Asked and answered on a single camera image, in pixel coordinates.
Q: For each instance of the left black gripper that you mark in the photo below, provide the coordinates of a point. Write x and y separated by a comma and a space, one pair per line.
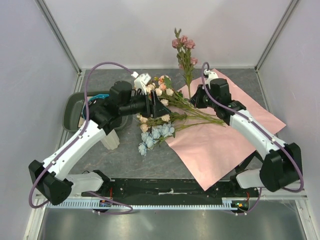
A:
154, 109

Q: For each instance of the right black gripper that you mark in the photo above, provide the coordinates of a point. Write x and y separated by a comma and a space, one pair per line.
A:
196, 100

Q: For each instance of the cream rose stem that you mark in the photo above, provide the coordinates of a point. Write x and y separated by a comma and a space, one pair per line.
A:
176, 101

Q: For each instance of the dusty pink rose stem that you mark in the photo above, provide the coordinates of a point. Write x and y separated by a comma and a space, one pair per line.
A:
184, 46

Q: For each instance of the purple pink wrapping paper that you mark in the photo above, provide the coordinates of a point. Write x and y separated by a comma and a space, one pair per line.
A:
211, 151

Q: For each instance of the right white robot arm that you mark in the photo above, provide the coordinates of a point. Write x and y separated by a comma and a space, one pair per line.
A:
281, 162

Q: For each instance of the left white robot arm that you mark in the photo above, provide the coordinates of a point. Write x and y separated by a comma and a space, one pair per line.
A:
52, 176

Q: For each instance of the white ribbed ceramic vase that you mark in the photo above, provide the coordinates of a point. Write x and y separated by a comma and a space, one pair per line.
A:
111, 141

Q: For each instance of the peach flower stem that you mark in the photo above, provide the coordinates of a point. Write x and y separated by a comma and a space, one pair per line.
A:
147, 123

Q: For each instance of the blue hydrangea stem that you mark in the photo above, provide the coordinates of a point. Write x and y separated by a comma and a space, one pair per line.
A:
152, 135

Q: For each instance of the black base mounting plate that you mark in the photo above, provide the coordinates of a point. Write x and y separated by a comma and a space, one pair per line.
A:
121, 188

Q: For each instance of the dark green plastic tray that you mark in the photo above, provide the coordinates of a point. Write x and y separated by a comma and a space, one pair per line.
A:
73, 111

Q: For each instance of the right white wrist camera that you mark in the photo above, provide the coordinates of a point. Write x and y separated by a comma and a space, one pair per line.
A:
209, 75

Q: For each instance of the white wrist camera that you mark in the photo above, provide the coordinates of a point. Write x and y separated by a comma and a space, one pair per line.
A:
209, 75
140, 82

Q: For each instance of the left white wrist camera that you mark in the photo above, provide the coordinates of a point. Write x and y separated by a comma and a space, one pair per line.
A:
140, 82

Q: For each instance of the light blue cable duct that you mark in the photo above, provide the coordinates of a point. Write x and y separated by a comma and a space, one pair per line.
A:
99, 204

